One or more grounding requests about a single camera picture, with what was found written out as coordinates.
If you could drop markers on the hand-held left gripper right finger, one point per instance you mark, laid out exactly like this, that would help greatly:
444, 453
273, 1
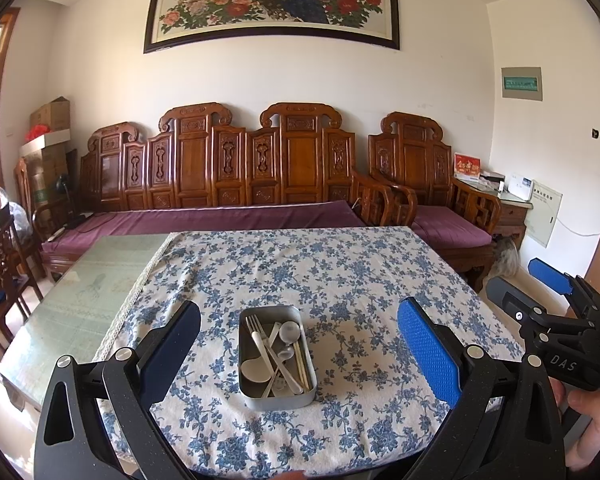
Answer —
425, 350

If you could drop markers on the brown cardboard box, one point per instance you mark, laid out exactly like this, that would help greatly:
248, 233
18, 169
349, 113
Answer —
50, 115

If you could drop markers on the red gift box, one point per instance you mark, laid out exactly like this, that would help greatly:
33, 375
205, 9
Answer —
467, 166

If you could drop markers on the metal spoon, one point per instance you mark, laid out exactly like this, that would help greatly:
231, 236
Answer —
281, 355

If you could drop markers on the purple armchair cushion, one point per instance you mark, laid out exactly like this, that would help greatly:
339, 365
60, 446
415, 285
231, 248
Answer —
450, 230

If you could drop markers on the red decoration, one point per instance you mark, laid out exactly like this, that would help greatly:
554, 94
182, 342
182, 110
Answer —
35, 132

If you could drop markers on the blue floral tablecloth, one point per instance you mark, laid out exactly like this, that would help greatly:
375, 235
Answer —
330, 270

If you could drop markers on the white wall panel door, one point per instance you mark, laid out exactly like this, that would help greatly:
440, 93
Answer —
544, 215

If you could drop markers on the white desk device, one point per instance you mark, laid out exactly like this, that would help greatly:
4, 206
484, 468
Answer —
520, 187

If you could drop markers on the beige chopstick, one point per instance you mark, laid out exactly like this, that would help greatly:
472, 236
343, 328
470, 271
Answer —
300, 367
305, 367

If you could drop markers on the carved wooden armchair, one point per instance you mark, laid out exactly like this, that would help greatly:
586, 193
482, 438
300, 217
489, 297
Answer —
410, 160

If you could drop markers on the grey wall box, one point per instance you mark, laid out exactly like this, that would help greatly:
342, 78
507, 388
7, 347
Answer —
521, 82

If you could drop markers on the wooden side table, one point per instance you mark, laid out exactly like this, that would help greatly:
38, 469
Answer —
512, 215

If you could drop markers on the white plastic bag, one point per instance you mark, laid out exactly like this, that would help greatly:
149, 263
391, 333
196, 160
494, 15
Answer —
505, 257

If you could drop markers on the tissue box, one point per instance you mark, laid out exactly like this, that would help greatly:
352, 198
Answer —
492, 176

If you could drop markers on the small white plastic spoon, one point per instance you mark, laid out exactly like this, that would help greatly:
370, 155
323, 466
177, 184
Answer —
290, 331

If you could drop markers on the white plastic soup spoon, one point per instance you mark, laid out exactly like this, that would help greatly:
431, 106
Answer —
257, 369

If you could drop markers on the white flat box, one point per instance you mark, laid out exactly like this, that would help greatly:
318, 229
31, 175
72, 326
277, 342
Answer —
45, 142

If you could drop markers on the clear plastic bag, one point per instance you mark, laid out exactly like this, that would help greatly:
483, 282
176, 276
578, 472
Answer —
12, 215

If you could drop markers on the grey metal tin box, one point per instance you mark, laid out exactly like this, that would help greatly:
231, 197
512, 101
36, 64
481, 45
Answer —
250, 400

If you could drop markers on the white plastic fork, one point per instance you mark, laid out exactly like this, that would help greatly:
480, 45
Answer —
255, 332

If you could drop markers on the purple sofa cushion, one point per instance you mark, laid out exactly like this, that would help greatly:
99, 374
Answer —
205, 220

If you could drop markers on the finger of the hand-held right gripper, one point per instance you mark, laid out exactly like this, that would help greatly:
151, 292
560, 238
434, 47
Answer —
507, 297
550, 272

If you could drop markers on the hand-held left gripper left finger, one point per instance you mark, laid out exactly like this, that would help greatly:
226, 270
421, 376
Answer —
172, 350

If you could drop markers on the carved wooden chair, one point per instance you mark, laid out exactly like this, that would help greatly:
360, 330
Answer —
5, 270

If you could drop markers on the framed peacock flower painting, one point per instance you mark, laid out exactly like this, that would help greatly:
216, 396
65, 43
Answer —
280, 0

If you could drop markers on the person's right hand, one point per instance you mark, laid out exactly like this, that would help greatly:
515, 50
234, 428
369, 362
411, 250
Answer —
597, 415

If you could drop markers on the carved wooden sofa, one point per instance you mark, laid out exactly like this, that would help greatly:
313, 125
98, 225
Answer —
195, 170

